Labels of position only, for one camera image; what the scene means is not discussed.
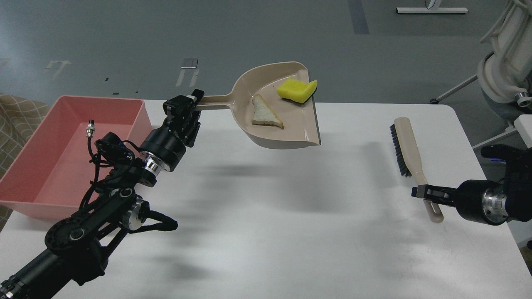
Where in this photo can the white office chair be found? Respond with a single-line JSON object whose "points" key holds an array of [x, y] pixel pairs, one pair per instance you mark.
{"points": [[504, 74]]}

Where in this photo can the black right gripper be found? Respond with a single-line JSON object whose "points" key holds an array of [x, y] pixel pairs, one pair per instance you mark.
{"points": [[479, 201]]}

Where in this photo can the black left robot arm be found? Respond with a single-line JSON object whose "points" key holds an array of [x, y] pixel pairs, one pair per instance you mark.
{"points": [[78, 247]]}

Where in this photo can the pink plastic bin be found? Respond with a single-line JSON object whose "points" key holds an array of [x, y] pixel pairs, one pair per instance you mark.
{"points": [[52, 172]]}

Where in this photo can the beige patterned cloth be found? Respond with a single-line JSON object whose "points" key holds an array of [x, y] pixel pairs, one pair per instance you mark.
{"points": [[19, 118]]}

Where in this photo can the beige hand brush black bristles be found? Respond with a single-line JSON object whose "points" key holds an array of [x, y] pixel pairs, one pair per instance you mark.
{"points": [[406, 150]]}

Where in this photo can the toast bread slice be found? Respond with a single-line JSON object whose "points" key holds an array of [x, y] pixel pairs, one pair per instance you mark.
{"points": [[263, 113]]}

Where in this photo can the beige plastic dustpan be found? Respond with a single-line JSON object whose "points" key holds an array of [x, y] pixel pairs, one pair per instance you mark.
{"points": [[300, 121]]}

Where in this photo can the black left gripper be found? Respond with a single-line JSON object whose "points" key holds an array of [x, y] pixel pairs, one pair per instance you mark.
{"points": [[178, 131]]}

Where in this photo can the yellow sponge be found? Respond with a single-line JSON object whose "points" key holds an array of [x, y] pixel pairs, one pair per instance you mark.
{"points": [[297, 90]]}

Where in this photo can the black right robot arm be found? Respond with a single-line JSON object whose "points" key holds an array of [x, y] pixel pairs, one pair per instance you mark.
{"points": [[517, 181]]}

